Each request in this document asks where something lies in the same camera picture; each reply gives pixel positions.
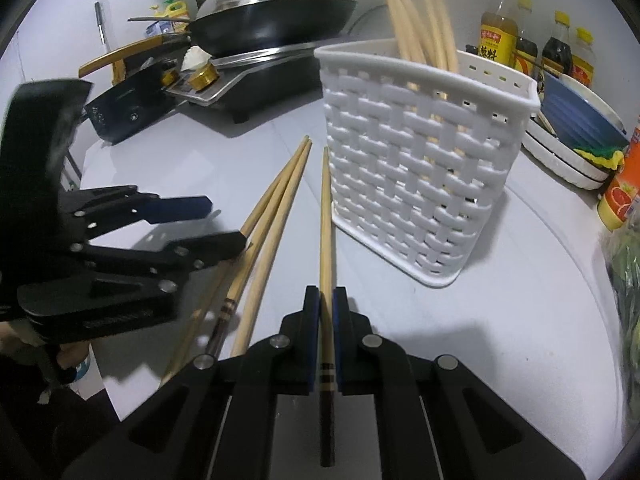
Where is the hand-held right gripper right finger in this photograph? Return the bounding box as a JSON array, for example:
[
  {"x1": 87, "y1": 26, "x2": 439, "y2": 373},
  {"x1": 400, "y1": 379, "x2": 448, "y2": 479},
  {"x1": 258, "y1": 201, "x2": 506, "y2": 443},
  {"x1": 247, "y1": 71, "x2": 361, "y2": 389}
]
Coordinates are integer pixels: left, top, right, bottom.
[{"x1": 331, "y1": 286, "x2": 586, "y2": 480}]

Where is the yellow-capped dark sauce bottle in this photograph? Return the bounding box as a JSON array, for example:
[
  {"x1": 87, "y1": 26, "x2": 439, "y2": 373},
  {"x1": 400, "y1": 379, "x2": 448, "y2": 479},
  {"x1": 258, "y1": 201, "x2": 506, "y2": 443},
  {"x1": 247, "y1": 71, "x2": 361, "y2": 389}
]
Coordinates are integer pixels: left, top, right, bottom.
[
  {"x1": 514, "y1": 0, "x2": 540, "y2": 78},
  {"x1": 541, "y1": 10, "x2": 574, "y2": 78}
]

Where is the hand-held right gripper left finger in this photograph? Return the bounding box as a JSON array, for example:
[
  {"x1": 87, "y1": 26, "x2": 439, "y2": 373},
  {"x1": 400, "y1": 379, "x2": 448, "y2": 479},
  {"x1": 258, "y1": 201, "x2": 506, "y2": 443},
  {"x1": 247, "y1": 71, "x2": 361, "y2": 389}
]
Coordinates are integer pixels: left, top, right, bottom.
[{"x1": 62, "y1": 285, "x2": 321, "y2": 480}]

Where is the yellow green sponge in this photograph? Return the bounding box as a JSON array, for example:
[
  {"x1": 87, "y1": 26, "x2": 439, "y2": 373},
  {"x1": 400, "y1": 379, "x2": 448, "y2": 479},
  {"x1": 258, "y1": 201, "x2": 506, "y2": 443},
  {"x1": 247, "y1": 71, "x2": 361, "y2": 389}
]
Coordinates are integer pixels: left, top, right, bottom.
[{"x1": 575, "y1": 146, "x2": 628, "y2": 171}]

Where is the white woven plastic basket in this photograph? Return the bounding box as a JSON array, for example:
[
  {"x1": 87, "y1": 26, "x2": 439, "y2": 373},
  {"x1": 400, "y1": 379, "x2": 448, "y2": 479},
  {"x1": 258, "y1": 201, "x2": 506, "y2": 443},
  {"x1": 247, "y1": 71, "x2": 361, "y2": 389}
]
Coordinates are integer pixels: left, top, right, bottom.
[{"x1": 314, "y1": 39, "x2": 542, "y2": 289}]

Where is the person's left hand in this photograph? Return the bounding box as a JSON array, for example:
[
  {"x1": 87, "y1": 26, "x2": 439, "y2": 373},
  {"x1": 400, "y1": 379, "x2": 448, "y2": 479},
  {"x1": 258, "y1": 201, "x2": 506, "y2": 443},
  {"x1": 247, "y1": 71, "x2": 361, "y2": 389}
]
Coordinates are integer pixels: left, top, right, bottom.
[{"x1": 0, "y1": 322, "x2": 92, "y2": 373}]

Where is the red-capped seasoning oil bottle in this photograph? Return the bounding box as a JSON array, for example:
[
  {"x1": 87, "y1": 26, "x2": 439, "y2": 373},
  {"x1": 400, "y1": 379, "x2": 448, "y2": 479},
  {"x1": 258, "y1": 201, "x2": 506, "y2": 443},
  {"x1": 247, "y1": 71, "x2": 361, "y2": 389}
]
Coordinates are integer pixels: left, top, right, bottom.
[{"x1": 480, "y1": 0, "x2": 518, "y2": 68}]

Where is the wooden chopstick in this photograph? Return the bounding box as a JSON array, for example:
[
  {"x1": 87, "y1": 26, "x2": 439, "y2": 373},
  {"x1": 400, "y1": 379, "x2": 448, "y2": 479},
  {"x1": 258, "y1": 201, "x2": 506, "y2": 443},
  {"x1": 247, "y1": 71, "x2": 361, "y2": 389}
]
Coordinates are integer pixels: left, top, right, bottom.
[
  {"x1": 319, "y1": 146, "x2": 337, "y2": 467},
  {"x1": 229, "y1": 140, "x2": 314, "y2": 358},
  {"x1": 159, "y1": 135, "x2": 311, "y2": 388},
  {"x1": 205, "y1": 242, "x2": 256, "y2": 358}
]

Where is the clear plastic bag of vegetables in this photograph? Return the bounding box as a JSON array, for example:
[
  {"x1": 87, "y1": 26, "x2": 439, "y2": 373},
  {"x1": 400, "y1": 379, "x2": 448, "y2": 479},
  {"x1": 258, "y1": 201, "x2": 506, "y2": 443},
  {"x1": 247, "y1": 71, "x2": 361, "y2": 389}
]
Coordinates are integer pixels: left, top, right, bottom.
[{"x1": 600, "y1": 220, "x2": 640, "y2": 411}]

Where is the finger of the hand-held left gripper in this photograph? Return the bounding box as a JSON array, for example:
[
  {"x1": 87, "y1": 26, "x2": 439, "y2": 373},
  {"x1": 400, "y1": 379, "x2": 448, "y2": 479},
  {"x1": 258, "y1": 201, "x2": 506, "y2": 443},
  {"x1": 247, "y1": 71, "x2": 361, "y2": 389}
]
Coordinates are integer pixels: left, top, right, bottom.
[
  {"x1": 19, "y1": 230, "x2": 249, "y2": 313},
  {"x1": 59, "y1": 185, "x2": 214, "y2": 241}
]

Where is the orange dish soap bottle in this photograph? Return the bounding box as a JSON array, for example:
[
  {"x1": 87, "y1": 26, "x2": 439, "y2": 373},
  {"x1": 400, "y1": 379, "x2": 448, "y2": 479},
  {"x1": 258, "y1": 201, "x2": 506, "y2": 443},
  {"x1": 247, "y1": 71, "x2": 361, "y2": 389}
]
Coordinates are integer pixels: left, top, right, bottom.
[{"x1": 597, "y1": 115, "x2": 640, "y2": 231}]

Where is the blue bowl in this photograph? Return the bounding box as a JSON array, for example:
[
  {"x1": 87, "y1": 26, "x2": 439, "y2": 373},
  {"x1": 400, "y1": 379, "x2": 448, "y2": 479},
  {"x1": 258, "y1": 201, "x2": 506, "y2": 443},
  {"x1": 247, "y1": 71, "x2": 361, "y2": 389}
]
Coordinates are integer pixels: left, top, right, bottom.
[{"x1": 540, "y1": 71, "x2": 630, "y2": 148}]

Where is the black wok with wooden handle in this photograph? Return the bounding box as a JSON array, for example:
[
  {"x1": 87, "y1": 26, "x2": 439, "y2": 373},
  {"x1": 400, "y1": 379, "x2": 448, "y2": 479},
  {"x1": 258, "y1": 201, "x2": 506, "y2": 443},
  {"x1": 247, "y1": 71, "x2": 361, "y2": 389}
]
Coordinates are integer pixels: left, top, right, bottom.
[{"x1": 79, "y1": 0, "x2": 358, "y2": 78}]

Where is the white crumpled paper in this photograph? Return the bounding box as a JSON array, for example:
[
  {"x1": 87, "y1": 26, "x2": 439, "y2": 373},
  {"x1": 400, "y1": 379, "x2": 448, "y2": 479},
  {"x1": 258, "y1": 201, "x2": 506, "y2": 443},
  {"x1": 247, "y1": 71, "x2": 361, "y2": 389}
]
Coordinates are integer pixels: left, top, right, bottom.
[{"x1": 181, "y1": 45, "x2": 213, "y2": 72}]

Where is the white plate dark rim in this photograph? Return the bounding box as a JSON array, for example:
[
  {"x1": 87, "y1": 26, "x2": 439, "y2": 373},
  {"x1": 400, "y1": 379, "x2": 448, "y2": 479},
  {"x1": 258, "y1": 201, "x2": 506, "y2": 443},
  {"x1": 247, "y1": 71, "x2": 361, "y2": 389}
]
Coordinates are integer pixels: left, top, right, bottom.
[
  {"x1": 522, "y1": 132, "x2": 608, "y2": 191},
  {"x1": 525, "y1": 110, "x2": 623, "y2": 181}
]

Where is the bunch of wooden chopsticks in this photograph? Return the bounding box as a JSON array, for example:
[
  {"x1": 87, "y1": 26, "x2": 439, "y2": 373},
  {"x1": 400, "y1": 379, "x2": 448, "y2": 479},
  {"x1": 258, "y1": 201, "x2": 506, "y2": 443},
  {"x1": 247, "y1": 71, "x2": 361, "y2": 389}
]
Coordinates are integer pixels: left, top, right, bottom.
[{"x1": 377, "y1": 0, "x2": 460, "y2": 73}]

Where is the dark electric pot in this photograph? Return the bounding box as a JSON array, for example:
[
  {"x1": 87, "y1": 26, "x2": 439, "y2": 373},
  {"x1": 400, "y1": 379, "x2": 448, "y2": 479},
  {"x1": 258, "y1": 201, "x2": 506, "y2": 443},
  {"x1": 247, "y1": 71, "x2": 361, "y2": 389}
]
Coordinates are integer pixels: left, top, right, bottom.
[{"x1": 84, "y1": 57, "x2": 181, "y2": 145}]

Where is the yellow detergent bottle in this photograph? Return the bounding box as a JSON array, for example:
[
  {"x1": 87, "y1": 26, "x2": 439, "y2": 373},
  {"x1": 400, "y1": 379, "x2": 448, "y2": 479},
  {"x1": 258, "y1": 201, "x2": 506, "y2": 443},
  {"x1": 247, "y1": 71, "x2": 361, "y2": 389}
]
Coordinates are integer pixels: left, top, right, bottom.
[{"x1": 150, "y1": 0, "x2": 191, "y2": 33}]

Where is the silver induction cooker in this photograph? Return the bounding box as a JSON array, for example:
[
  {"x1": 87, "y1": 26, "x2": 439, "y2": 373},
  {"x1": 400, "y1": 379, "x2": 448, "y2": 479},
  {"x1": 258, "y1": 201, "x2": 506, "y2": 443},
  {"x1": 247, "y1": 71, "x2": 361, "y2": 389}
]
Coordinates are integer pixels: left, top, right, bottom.
[{"x1": 165, "y1": 35, "x2": 331, "y2": 123}]

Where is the dark wooden utensil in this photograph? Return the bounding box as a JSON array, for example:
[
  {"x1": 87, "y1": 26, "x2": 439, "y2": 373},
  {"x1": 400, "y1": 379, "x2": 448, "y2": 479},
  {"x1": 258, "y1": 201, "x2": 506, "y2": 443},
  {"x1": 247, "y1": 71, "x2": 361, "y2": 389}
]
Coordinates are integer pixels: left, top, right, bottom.
[{"x1": 517, "y1": 56, "x2": 568, "y2": 81}]

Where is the yellow-capped amber sauce bottle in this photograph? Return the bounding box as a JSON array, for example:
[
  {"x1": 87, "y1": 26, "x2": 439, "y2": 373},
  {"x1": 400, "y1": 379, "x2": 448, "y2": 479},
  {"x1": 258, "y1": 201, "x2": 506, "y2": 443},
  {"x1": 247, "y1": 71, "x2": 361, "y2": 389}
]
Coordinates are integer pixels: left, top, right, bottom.
[{"x1": 570, "y1": 27, "x2": 596, "y2": 88}]

